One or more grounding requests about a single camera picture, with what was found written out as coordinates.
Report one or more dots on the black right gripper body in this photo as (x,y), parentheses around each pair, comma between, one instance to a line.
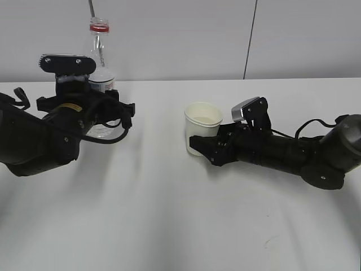
(231,144)

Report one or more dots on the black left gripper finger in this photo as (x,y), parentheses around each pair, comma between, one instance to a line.
(127,112)

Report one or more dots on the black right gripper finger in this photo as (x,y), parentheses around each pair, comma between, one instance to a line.
(209,147)

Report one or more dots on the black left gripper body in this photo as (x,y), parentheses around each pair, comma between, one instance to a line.
(76,106)

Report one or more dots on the clear plastic water bottle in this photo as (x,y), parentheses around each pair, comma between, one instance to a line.
(96,47)

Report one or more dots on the white paper cup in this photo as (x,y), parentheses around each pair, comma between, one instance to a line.
(202,119)

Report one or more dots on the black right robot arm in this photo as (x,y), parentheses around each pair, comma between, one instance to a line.
(321,161)

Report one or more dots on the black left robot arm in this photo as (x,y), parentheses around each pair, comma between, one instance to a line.
(30,145)

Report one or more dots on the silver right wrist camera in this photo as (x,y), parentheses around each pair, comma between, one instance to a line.
(252,110)

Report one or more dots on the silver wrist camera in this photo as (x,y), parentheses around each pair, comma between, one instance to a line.
(67,64)
(252,110)

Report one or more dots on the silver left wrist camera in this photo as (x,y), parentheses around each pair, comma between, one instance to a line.
(67,64)

